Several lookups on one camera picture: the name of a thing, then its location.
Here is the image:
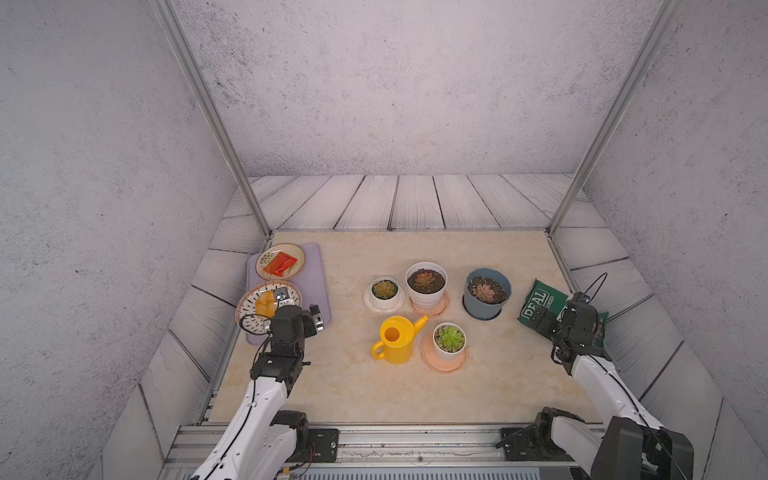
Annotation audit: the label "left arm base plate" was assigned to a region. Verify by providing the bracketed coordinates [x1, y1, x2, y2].
[287, 428, 340, 464]

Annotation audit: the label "white pot green succulent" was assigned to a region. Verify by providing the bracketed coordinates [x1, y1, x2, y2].
[432, 323, 466, 362]

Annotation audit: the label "metal frame post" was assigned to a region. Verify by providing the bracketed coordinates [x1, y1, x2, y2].
[546, 0, 682, 240]
[152, 0, 274, 241]

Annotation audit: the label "red food sticks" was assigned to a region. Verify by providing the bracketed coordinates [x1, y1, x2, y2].
[263, 251, 298, 277]

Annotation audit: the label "blue-grey succulent pot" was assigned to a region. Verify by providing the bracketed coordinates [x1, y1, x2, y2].
[462, 268, 512, 321]

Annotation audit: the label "left metal frame post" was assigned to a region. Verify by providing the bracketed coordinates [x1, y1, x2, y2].
[152, 0, 274, 241]

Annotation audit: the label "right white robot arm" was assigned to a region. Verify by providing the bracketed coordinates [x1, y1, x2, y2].
[521, 292, 694, 479]

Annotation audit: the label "patterned white bowl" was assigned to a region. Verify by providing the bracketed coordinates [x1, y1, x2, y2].
[236, 281, 302, 335]

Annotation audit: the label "terracotta saucer front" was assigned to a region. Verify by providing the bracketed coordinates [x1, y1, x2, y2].
[421, 334, 469, 374]

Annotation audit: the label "white saucer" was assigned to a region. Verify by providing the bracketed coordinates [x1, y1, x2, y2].
[363, 278, 405, 314]

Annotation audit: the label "beige plate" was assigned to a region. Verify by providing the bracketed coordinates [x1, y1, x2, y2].
[254, 243, 306, 280]

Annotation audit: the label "terracotta saucer back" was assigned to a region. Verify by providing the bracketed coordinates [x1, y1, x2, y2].
[409, 293, 450, 318]

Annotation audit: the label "yellow dumplings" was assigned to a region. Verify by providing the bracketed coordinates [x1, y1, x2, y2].
[254, 290, 278, 318]

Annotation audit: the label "small white succulent pot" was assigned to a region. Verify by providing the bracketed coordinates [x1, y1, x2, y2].
[367, 277, 401, 311]

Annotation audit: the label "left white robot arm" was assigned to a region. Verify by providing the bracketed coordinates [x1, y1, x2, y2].
[191, 305, 324, 479]

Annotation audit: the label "lavender placemat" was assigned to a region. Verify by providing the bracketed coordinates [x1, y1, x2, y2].
[244, 242, 332, 346]

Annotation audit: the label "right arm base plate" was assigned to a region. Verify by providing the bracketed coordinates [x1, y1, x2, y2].
[494, 424, 539, 462]

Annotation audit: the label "terracotta saucer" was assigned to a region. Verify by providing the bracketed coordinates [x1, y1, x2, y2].
[421, 334, 469, 374]
[409, 293, 450, 318]

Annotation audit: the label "right metal frame post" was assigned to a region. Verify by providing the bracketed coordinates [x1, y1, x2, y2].
[546, 0, 682, 240]

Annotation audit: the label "yellow watering can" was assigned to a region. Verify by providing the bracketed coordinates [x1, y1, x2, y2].
[371, 316, 429, 365]

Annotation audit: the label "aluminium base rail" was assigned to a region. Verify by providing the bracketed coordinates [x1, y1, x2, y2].
[157, 424, 589, 479]

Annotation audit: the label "large white succulent pot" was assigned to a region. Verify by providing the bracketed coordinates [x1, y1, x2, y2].
[405, 262, 448, 310]

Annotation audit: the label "green snack bag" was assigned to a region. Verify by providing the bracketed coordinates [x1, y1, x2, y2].
[517, 278, 610, 349]

